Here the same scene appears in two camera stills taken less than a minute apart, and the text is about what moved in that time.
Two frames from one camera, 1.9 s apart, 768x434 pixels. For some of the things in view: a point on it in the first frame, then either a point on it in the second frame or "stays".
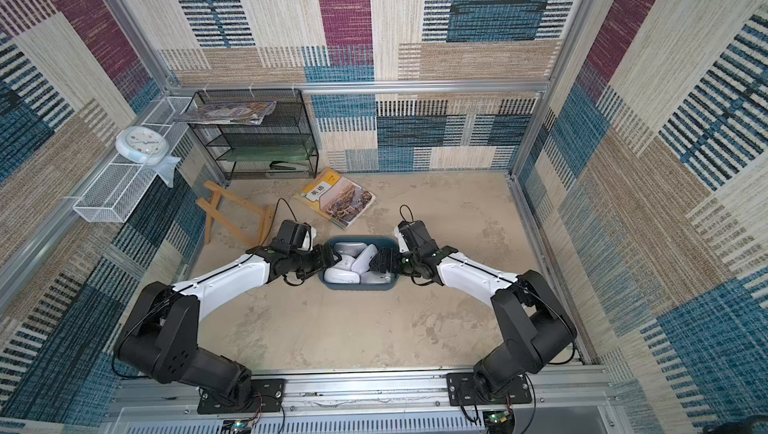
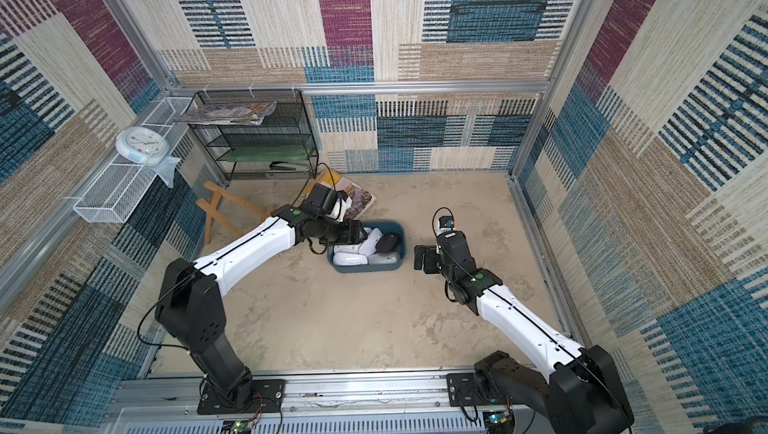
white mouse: x=346 y=262 → x=347 y=248
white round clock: x=142 y=144 stays
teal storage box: x=381 y=242 → x=384 y=249
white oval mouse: x=343 y=276 → x=350 y=259
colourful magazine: x=247 y=113 stays
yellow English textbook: x=336 y=197 stays
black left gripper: x=321 y=262 → x=355 y=231
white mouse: x=361 y=263 → x=368 y=246
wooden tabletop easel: x=211 y=208 stays
